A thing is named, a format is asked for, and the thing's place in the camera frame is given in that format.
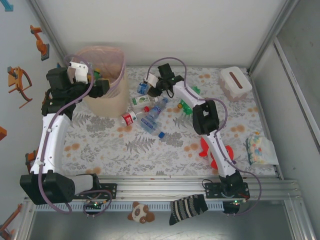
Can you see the blue-label bottle white cap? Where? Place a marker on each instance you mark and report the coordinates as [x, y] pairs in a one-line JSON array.
[[142, 88]]

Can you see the green bottle yellow cap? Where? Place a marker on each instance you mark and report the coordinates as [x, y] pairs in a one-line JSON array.
[[96, 75], [195, 89], [188, 110]]

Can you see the lime label clear bottle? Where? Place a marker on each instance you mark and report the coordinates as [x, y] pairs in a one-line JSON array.
[[141, 100]]

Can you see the pale blue bottle purple lettering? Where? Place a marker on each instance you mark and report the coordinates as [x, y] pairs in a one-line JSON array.
[[157, 109]]

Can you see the clear bottle red label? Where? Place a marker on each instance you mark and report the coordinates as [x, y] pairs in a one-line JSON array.
[[128, 118]]

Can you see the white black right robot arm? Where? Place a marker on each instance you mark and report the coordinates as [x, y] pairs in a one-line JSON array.
[[217, 155]]

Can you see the beige ribbed plastic bin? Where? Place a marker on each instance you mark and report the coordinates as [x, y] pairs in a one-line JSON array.
[[112, 105]]

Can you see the pink plastic bin liner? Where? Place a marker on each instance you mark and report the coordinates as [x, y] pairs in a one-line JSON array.
[[107, 57]]

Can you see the crushed blue-label bottle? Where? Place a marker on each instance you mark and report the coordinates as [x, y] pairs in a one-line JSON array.
[[148, 125]]

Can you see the white pink tissue box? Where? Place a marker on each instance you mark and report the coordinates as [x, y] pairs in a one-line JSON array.
[[226, 75]]

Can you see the floral tablecloth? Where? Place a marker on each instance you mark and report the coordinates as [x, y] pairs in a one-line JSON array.
[[87, 150]]

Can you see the red fish plush toy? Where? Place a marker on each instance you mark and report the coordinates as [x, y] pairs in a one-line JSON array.
[[205, 147]]

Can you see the small green-lit circuit board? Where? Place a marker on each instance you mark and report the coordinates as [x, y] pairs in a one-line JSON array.
[[95, 205], [235, 202]]

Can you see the colourful printed plastic packet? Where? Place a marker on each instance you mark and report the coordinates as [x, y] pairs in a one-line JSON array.
[[260, 152]]

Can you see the brown white panda plush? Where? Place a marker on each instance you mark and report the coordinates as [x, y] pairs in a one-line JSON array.
[[140, 212]]

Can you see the black beige striped sock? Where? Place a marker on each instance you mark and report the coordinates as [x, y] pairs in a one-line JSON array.
[[185, 210]]

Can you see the orange claw wall sticker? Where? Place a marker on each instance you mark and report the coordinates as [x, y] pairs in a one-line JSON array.
[[15, 82]]

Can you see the small orange wall sticker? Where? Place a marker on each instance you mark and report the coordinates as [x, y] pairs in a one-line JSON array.
[[30, 157], [11, 220]]

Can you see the orange conveyor machine wall sticker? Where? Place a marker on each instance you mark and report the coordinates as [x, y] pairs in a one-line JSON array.
[[2, 132]]

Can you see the aluminium frame post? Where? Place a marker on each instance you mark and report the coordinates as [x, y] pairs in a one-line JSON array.
[[272, 37], [46, 30]]

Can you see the aluminium mounting rail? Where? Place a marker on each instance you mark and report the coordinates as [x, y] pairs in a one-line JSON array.
[[160, 186]]

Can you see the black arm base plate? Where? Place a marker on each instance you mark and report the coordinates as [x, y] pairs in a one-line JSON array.
[[110, 190], [211, 190]]

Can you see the blue wall sticker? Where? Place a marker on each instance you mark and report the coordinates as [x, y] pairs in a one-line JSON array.
[[9, 6]]

